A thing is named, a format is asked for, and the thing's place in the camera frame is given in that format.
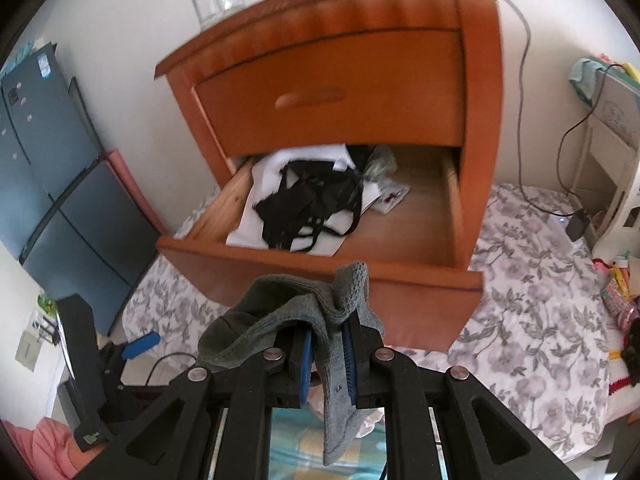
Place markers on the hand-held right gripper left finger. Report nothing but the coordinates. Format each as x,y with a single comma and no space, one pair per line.
305,365

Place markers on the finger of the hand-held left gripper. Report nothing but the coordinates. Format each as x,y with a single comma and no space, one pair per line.
142,346

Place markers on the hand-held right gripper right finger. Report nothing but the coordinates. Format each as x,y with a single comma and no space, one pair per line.
350,360

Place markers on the grey socks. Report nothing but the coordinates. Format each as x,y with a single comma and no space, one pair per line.
280,305

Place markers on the black lingerie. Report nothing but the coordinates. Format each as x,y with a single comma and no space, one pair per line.
310,195

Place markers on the white t-shirt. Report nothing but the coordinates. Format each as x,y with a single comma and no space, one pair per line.
262,172

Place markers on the green printed packet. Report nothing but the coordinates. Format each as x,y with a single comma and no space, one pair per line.
46,304

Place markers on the checked pastel blanket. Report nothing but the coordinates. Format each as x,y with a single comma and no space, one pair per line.
300,445

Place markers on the person's pink clothing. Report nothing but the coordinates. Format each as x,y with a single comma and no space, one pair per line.
35,450

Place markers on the pink foam tube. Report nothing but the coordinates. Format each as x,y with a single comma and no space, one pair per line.
135,190

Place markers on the white red printed packet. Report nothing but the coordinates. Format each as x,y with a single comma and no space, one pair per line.
392,199

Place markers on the blue-grey refrigerator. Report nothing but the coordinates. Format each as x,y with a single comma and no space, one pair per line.
60,185

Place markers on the floral bedsheet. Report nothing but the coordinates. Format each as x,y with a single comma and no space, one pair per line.
525,285

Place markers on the black charger plug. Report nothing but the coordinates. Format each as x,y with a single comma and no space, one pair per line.
577,225

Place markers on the pile of toys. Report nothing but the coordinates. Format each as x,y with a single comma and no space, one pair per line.
620,295

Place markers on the wooden nightstand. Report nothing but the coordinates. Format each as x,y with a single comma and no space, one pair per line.
480,110

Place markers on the white plastic stool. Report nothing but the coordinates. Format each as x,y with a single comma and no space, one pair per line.
600,170

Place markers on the teal cloth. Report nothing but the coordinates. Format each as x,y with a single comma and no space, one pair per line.
582,77

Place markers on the printed white box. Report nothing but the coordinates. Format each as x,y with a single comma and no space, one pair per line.
617,110

